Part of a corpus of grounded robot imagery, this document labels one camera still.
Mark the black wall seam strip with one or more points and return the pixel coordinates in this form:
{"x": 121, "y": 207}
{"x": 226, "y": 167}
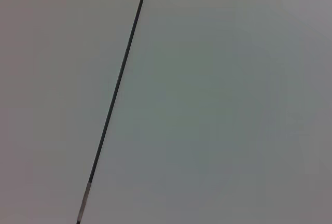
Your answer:
{"x": 118, "y": 84}

